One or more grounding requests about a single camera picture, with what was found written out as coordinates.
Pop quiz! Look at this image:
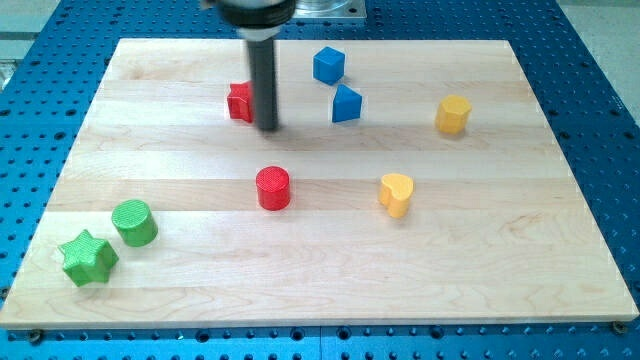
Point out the black cylindrical tool mount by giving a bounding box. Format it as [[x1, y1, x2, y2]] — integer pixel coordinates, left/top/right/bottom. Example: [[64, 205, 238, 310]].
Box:
[[200, 0, 297, 41]]

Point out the black pusher rod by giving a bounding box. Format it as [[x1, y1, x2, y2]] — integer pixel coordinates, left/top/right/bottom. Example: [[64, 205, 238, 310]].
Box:
[[247, 37, 279, 131]]

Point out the red star block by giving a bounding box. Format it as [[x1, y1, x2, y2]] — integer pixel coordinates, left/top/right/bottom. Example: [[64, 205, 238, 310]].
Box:
[[227, 81, 253, 123]]

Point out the green star block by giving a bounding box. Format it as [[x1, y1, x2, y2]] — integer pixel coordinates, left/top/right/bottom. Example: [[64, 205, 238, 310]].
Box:
[[58, 230, 119, 287]]

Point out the blue cube block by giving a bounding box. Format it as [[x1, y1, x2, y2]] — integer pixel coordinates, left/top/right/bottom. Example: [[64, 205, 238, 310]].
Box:
[[313, 47, 346, 85]]

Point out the blue triangle block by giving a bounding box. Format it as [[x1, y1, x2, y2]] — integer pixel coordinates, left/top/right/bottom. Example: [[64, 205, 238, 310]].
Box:
[[332, 84, 363, 123]]

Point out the red cylinder block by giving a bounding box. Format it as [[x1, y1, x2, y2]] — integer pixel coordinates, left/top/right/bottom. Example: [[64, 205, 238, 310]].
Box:
[[255, 166, 291, 211]]

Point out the yellow heart block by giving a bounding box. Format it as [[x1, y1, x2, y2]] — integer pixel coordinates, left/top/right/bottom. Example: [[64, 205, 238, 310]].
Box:
[[378, 173, 414, 218]]

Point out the wooden board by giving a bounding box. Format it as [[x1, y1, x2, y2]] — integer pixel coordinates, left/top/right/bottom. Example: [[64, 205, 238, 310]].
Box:
[[1, 39, 638, 329]]

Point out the yellow hexagon block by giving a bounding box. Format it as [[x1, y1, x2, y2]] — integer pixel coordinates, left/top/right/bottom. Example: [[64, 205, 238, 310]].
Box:
[[435, 94, 472, 135]]

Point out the green cylinder block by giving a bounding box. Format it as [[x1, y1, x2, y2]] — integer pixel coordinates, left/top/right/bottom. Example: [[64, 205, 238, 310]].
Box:
[[111, 199, 158, 247]]

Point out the blue perforated table plate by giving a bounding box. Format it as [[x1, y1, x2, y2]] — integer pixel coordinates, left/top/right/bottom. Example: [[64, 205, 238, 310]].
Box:
[[1, 1, 639, 359]]

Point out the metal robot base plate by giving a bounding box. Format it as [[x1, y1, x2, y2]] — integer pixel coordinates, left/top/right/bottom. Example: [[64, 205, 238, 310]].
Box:
[[294, 0, 367, 20]]

